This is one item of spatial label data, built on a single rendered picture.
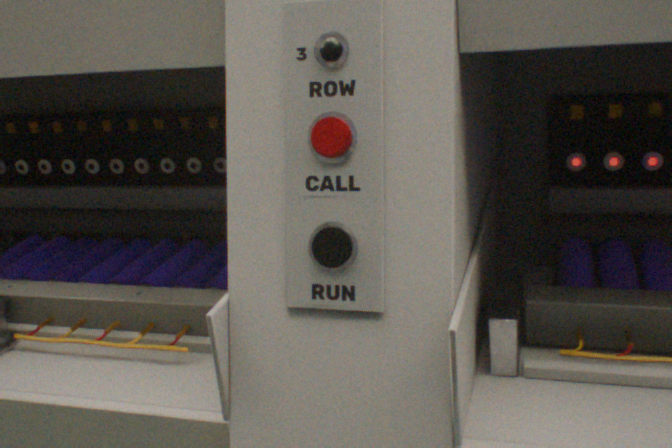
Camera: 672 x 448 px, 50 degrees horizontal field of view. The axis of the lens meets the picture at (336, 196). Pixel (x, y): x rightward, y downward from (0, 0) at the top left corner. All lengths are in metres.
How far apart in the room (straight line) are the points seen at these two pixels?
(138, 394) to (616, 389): 0.21
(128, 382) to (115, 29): 0.16
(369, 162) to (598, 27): 0.10
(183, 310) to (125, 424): 0.06
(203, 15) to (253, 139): 0.06
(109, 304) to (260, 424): 0.12
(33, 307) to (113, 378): 0.08
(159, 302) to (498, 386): 0.17
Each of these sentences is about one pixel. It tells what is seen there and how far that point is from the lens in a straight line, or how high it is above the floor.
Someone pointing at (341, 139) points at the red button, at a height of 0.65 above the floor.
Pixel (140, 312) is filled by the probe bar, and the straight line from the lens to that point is 0.39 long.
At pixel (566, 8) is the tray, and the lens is 0.29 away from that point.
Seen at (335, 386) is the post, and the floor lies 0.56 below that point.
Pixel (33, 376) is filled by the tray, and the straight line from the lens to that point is 0.39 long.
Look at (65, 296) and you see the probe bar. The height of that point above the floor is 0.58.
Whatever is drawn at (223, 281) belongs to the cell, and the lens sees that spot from 0.40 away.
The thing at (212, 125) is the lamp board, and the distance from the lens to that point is 0.49.
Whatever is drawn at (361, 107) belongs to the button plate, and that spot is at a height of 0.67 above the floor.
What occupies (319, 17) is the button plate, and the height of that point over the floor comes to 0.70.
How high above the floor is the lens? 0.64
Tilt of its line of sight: 2 degrees down
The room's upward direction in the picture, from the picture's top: straight up
